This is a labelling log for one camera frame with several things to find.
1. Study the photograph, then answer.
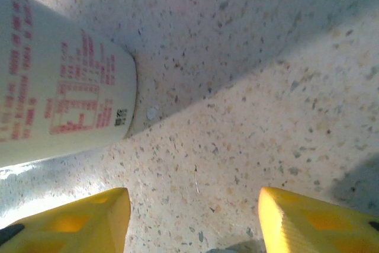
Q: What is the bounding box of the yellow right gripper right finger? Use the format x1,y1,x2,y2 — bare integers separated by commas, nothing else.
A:
257,187,379,253

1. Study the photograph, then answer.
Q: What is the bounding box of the white cup with magenta lid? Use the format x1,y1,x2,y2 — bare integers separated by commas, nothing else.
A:
0,0,139,168

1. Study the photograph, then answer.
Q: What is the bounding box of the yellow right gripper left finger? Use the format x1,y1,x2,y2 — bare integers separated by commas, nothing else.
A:
0,187,131,253

